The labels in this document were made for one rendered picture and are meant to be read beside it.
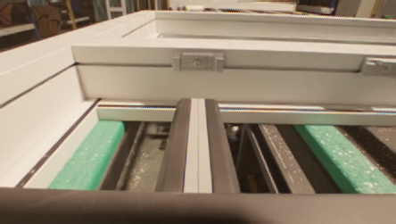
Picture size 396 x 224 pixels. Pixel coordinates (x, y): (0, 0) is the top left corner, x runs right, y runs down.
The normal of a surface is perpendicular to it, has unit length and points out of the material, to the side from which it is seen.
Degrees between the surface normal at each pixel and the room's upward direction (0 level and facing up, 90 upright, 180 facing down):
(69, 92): 90
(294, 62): 90
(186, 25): 90
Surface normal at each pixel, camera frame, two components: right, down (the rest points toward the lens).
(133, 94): 0.00, 0.51
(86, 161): 0.03, -0.86
